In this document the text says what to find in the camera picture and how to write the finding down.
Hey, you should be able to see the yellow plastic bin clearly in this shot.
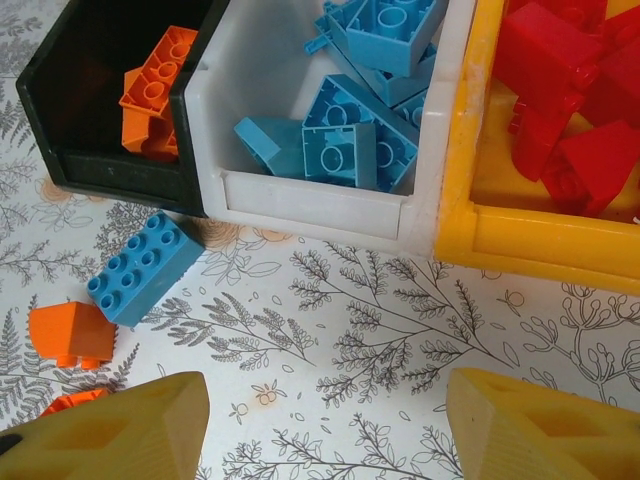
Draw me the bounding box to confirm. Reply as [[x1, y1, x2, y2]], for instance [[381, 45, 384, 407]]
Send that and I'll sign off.
[[433, 0, 640, 291]]

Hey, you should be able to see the small orange lego brick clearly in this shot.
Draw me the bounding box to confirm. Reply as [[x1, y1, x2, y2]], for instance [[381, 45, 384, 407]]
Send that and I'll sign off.
[[37, 387, 111, 419], [27, 301, 119, 371], [121, 107, 182, 164]]

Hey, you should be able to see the small blue lego brick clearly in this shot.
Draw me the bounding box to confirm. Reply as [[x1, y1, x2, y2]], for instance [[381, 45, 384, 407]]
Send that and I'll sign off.
[[301, 122, 378, 191], [344, 0, 450, 79], [302, 73, 422, 195]]

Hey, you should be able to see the red lego brick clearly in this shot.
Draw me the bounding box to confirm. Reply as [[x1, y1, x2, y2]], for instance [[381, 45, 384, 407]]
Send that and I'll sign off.
[[492, 2, 605, 102], [541, 119, 640, 219], [506, 94, 587, 184], [598, 0, 640, 52], [581, 48, 640, 132]]

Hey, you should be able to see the orange two-by-four lego brick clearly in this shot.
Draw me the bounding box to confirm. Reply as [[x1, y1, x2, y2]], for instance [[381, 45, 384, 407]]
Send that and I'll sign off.
[[118, 25, 200, 119]]

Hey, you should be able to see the white plastic bin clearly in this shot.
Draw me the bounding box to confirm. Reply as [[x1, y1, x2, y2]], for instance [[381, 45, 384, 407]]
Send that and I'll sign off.
[[169, 0, 479, 257]]

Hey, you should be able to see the black plastic bin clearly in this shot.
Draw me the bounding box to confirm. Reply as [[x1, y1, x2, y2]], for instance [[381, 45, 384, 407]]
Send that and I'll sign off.
[[15, 0, 236, 217]]

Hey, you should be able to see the blue two-by-four lego brick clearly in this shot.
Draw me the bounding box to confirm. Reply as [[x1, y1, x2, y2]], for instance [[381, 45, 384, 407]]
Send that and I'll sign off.
[[85, 209, 207, 329]]

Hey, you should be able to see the blue sloped lego brick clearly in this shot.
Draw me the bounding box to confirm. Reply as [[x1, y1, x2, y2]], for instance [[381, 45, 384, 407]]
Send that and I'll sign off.
[[233, 116, 307, 178]]

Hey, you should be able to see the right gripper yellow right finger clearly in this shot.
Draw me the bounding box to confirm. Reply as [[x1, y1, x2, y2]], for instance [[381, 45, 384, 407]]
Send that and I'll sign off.
[[444, 367, 640, 480]]

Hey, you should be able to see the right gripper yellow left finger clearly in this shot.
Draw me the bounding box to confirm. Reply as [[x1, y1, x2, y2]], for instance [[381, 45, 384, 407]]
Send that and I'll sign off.
[[0, 370, 211, 480]]

